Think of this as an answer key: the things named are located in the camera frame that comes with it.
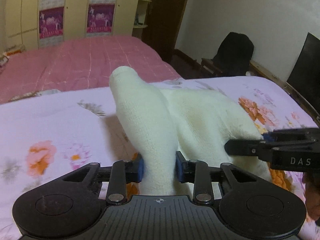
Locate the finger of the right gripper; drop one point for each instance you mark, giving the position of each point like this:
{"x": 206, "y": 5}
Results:
{"x": 242, "y": 147}
{"x": 268, "y": 137}

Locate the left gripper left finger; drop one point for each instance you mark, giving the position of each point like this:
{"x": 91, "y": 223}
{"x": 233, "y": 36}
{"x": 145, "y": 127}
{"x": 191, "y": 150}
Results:
{"x": 120, "y": 174}

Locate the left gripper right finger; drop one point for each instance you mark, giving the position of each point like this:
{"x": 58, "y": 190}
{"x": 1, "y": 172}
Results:
{"x": 200, "y": 175}

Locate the white knitted garment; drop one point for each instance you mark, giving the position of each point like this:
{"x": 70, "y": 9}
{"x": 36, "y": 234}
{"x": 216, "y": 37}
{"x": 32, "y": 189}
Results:
{"x": 198, "y": 123}

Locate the black chair with clothes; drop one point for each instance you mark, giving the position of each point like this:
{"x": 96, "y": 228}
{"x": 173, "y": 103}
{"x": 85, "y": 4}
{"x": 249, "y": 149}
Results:
{"x": 232, "y": 58}

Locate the person's right hand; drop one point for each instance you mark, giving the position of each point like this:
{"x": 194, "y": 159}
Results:
{"x": 311, "y": 198}

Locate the black flat monitor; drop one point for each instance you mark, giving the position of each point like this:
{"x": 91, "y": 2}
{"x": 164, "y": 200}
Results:
{"x": 304, "y": 77}

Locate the floral lilac bed sheet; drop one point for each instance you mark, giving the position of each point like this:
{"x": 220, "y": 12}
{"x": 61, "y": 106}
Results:
{"x": 45, "y": 137}

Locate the pink bedspread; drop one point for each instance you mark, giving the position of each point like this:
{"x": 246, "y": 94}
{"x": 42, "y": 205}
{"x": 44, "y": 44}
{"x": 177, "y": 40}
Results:
{"x": 81, "y": 64}

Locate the lower right magenta poster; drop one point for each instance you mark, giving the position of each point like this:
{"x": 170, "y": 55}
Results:
{"x": 100, "y": 20}

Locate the orange patterned pillow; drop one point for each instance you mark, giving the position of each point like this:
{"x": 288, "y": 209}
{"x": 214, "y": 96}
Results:
{"x": 3, "y": 60}

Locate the dark brown door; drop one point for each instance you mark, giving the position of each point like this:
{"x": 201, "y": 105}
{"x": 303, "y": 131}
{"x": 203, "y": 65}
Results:
{"x": 163, "y": 19}

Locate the lower left magenta poster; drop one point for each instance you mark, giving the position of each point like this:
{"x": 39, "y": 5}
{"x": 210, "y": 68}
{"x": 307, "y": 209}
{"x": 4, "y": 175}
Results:
{"x": 51, "y": 27}

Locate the corner shelf unit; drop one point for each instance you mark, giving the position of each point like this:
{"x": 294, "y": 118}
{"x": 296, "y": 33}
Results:
{"x": 140, "y": 18}

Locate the cream wardrobe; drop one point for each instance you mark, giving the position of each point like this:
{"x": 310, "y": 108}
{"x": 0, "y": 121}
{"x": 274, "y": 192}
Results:
{"x": 20, "y": 21}

